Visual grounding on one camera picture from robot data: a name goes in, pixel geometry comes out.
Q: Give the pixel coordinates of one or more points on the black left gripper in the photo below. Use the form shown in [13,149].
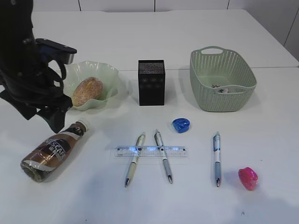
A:
[31,84]

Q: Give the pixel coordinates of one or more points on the brown Nescafe coffee bottle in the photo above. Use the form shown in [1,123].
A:
[52,152]

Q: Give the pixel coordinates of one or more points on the sugared bread roll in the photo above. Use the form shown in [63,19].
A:
[90,88]

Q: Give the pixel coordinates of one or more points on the blue pencil sharpener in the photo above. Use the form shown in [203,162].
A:
[181,125]

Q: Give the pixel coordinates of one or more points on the pink paper ball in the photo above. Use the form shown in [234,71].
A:
[220,89]

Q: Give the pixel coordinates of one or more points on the pink pencil sharpener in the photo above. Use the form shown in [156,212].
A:
[248,178]

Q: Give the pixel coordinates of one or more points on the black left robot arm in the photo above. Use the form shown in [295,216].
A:
[15,23]

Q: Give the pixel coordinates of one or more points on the green wavy glass plate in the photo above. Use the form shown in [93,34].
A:
[76,73]

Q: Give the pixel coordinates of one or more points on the cream grip pen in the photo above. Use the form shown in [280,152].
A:
[131,170]

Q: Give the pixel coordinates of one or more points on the black mesh pen holder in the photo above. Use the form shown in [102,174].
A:
[151,82]

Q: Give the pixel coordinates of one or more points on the grey grip pen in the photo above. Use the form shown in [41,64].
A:
[165,161]

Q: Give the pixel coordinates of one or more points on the blue grip pen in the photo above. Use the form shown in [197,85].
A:
[217,158]

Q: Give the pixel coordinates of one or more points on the green woven plastic basket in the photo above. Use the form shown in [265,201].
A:
[227,68]

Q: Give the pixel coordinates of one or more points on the clear plastic ruler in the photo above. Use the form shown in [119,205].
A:
[150,151]

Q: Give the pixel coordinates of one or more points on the wrist camera on blue bracket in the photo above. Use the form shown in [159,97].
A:
[50,50]

